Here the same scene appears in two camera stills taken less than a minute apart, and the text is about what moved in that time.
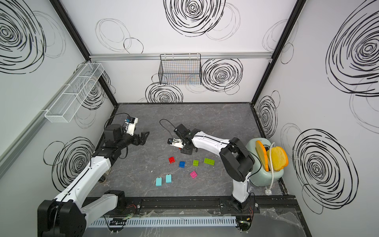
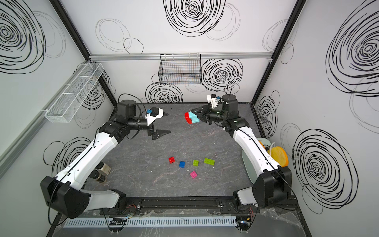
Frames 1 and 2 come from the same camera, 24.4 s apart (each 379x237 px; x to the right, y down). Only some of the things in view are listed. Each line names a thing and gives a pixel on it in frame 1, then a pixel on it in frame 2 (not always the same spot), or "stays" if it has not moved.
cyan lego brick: x=168 y=178 -> x=192 y=115
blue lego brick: x=181 y=164 stays
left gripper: x=142 y=138 -> x=158 y=134
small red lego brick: x=171 y=160 stays
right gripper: x=188 y=152 -> x=206 y=112
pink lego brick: x=193 y=175 stays
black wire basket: x=180 y=69 stays
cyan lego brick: x=159 y=181 -> x=195 y=119
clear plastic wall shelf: x=62 y=110 stays
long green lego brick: x=209 y=161 stays
